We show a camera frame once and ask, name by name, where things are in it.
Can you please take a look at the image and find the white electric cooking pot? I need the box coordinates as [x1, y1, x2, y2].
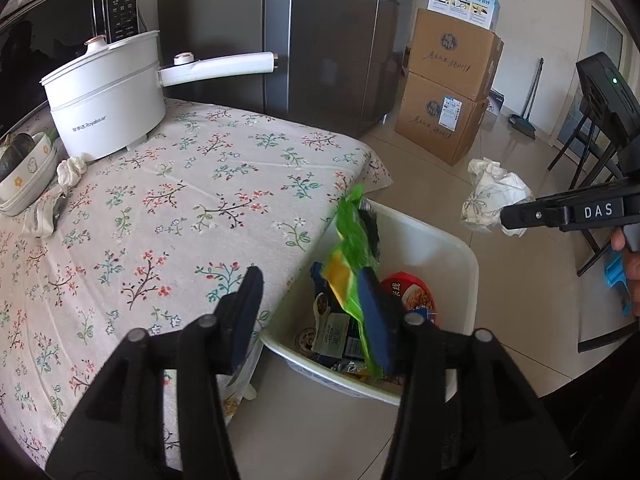
[40, 30, 278, 162]

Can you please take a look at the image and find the cardboard box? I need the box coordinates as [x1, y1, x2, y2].
[408, 9, 503, 101]
[395, 73, 488, 166]

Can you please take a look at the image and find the grey refrigerator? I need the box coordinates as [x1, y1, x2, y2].
[157, 0, 413, 136]

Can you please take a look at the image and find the lower cardboard box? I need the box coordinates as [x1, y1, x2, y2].
[395, 73, 488, 166]

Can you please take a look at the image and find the white trash bin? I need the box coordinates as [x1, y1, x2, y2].
[260, 202, 478, 405]

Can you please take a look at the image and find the black microwave oven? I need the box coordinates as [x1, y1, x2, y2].
[1, 0, 139, 136]

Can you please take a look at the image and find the green snack bag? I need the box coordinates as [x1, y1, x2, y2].
[321, 184, 394, 380]

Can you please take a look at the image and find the floral tablecloth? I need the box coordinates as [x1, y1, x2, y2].
[1, 100, 392, 466]

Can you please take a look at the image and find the upper cardboard box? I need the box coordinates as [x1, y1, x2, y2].
[408, 9, 503, 101]

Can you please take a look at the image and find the white tissue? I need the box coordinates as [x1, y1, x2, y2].
[461, 158, 534, 237]

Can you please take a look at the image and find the black folding chair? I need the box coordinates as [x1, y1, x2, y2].
[546, 98, 640, 279]

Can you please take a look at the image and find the broom and dustpan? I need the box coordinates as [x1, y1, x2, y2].
[509, 58, 544, 139]

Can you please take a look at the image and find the blue biscuit box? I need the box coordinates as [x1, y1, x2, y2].
[295, 262, 367, 375]

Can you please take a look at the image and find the person's right hand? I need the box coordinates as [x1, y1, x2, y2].
[611, 228, 640, 316]

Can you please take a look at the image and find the dark green pumpkin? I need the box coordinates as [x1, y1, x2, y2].
[0, 132, 36, 181]

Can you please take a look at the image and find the blue white printed box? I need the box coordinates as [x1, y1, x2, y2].
[427, 0, 500, 32]

